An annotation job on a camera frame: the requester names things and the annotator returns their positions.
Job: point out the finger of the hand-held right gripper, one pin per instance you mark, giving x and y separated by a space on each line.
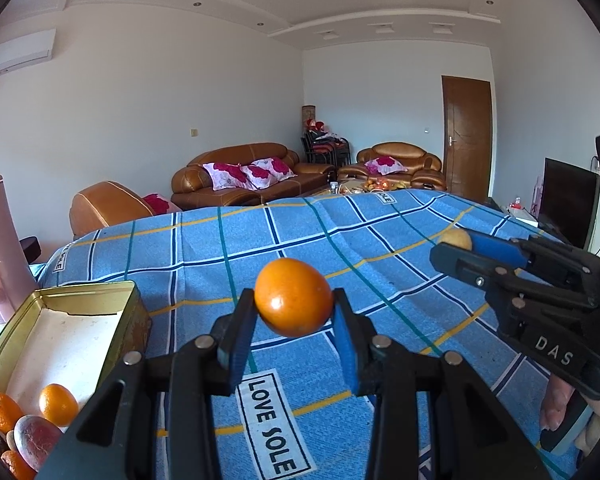
495 247
460 262

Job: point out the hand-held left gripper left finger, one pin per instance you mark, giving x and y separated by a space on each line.
237 340

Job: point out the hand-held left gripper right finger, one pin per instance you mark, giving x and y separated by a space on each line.
347 340

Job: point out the orange mandarin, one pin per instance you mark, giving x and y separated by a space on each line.
2 410
17 466
292 297
58 404

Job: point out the gold tin box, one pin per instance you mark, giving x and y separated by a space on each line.
65 340

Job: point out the red round radish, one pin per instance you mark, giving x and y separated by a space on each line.
37 442

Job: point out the person's right hand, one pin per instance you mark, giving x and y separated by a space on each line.
555 402

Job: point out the black television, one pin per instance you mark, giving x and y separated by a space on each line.
565 200

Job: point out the brown wooden door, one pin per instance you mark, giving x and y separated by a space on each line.
466 135

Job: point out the blue plaid blanket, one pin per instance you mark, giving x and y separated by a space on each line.
305 230

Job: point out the low coffee table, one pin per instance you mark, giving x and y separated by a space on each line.
365 186

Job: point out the pink floral pillow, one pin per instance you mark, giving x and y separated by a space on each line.
272 171
385 165
227 175

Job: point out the brown leather armchair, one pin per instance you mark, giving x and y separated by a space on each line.
105 207
395 150

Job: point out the red pillow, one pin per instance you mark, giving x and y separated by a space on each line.
160 204

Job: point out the brown leather sofa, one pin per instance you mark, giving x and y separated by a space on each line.
195 180

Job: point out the stacked dark chairs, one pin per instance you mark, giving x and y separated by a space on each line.
325 147

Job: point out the tall brown floor vase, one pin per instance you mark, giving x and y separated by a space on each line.
308 117

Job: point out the black side table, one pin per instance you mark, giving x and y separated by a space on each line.
31 250

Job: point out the pink electric kettle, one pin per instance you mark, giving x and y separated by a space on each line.
0 240

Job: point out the white air conditioner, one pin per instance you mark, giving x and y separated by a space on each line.
20 52

